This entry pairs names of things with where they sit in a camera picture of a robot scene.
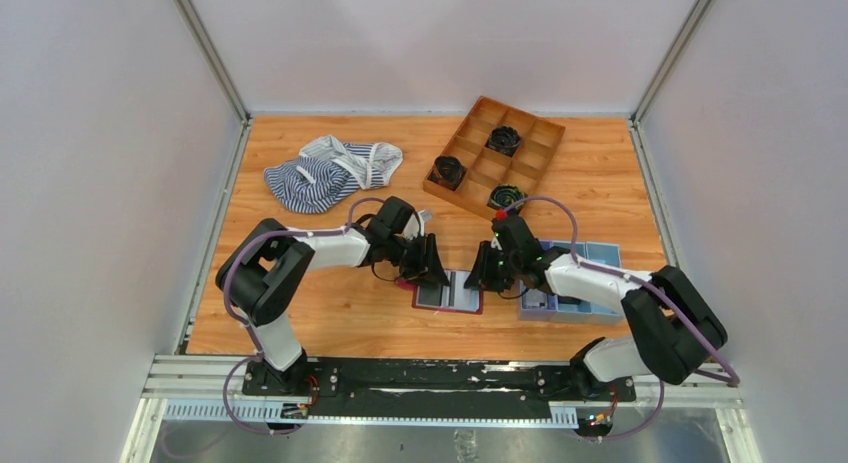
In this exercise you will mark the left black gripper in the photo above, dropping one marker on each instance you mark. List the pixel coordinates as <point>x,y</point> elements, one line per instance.
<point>416,258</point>

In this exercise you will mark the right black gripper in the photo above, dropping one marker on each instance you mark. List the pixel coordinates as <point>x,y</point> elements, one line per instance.
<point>495,266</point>

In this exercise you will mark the red leather card holder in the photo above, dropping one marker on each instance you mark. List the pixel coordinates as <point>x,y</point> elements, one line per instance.
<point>459,300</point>

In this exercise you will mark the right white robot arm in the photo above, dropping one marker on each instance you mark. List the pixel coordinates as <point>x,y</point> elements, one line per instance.
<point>673,330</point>

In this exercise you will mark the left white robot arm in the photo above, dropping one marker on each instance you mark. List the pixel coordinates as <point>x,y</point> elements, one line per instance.
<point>260,279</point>

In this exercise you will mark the silver item in organizer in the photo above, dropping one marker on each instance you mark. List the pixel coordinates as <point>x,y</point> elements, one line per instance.
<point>534,300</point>

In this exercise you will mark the blue plastic organizer box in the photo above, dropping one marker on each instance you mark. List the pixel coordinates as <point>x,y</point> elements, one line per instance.
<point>572,311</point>

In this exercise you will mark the black yellow rolled belt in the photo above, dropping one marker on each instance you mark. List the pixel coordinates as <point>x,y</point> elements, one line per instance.
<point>505,196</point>

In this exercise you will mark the black rolled belt left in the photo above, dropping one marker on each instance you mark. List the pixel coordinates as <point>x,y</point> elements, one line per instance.
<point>448,172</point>

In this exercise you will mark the wooden compartment tray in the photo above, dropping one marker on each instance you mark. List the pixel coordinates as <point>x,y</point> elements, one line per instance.
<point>486,168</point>

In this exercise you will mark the black rolled belt top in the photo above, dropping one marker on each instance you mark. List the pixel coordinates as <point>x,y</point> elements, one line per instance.
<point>504,140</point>

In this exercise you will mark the striped blue white cloth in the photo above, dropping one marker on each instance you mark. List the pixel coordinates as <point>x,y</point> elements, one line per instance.
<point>328,170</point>

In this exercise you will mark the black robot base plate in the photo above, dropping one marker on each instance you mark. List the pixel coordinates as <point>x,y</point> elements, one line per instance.
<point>438,389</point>

